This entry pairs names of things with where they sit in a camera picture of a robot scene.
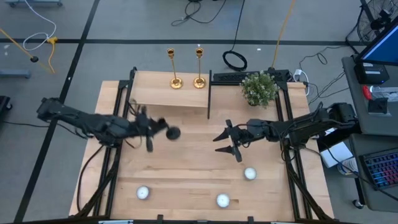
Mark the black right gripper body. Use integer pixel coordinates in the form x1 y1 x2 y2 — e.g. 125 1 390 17
225 119 255 164

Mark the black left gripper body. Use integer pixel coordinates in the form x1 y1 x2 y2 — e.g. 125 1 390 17
130 105 155 153

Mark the black candlestick holder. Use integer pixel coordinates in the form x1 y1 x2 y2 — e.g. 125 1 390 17
151 119 182 141

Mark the gold candlestick holder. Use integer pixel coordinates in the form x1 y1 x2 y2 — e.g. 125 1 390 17
166 47 184 90
192 47 207 90

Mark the white tealight candle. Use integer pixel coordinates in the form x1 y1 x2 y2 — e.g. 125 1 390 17
216 193 231 209

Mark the artificial plant in black pot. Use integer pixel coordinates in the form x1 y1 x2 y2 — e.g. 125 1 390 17
239 70 279 108

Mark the white power adapter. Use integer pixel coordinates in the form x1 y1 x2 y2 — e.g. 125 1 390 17
293 68 310 96

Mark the white box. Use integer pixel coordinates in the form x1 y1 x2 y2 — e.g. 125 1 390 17
320 141 354 169

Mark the grey desk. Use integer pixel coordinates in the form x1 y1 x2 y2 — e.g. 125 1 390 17
341 55 398 136

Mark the black desk box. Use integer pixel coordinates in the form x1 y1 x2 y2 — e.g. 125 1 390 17
368 98 389 116

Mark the black desktop printer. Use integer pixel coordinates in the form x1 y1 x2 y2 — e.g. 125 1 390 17
354 62 391 85

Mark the backlit keyboard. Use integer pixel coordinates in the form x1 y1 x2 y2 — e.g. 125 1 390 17
359 147 398 191

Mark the computer monitor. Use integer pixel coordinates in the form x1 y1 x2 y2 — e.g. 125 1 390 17
356 18 398 67

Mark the black floor fan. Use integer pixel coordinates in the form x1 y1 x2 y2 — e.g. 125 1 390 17
345 0 398 54

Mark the wooden shelf with black frame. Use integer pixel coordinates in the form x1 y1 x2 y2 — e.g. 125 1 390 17
123 67 213 121

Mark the black aluminium table frame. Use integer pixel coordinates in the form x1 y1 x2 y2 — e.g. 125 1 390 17
74 68 335 224

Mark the black hanging cable with coil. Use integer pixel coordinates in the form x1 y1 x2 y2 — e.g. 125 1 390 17
221 0 249 72

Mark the black floor cable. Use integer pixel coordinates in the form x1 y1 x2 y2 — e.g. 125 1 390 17
170 0 228 27

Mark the orange hanging cable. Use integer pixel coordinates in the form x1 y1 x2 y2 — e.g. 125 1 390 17
271 0 297 70

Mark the yellow cable with plug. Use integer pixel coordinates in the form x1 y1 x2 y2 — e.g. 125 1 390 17
46 36 60 75

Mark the yellow cable with black ball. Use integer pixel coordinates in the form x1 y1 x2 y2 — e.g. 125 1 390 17
0 27 55 75

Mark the white floor cable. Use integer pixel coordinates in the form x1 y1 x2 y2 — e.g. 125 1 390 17
22 0 58 52

